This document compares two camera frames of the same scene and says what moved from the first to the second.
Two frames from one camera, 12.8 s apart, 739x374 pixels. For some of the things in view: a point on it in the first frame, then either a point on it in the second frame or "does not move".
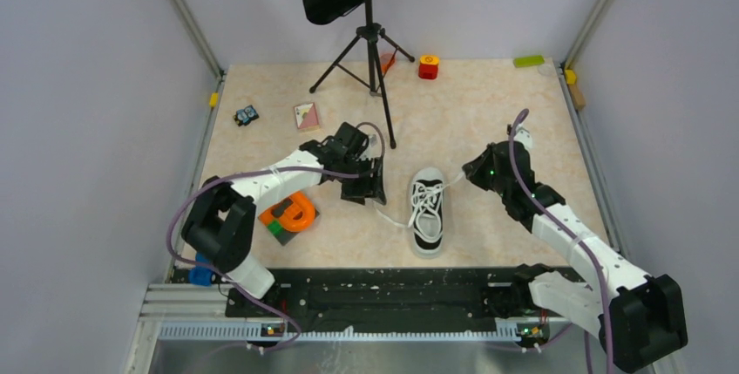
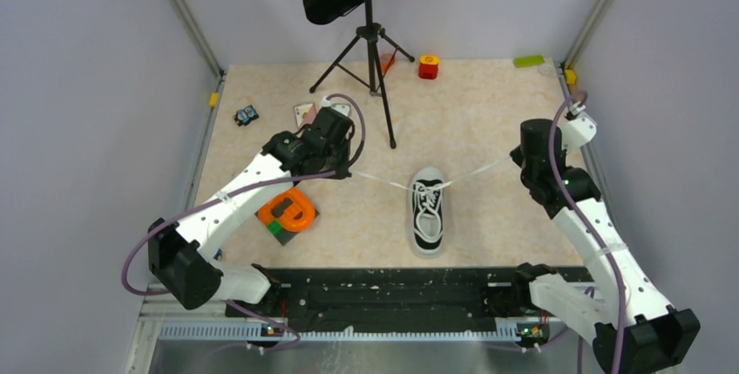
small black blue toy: [243, 117] does not move
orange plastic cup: [385, 59] does not move
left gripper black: [367, 188] -> [342, 170]
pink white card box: [306, 115] does not move
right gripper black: [474, 169] -> [517, 156]
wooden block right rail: [578, 98] does not move
